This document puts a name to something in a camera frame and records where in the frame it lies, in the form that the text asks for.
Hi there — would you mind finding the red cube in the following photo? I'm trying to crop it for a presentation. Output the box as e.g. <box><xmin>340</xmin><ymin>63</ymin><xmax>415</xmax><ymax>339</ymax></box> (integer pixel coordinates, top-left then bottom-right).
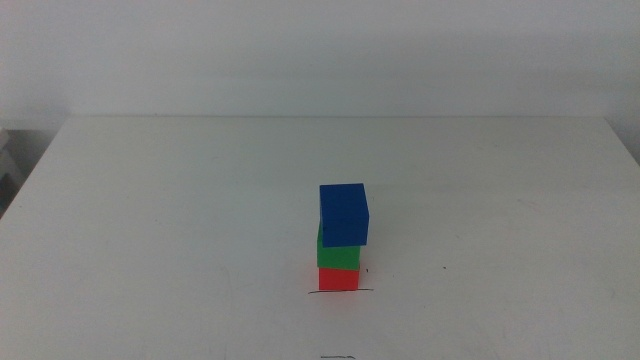
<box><xmin>318</xmin><ymin>267</ymin><xmax>361</xmax><ymax>292</ymax></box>

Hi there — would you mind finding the green cube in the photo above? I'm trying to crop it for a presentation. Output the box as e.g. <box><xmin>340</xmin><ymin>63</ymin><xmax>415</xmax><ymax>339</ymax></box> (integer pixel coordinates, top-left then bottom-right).
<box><xmin>316</xmin><ymin>222</ymin><xmax>361</xmax><ymax>272</ymax></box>

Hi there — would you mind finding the blue cube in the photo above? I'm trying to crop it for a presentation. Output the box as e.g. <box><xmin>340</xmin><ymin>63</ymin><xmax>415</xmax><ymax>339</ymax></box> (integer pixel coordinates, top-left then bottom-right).
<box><xmin>319</xmin><ymin>182</ymin><xmax>371</xmax><ymax>249</ymax></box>

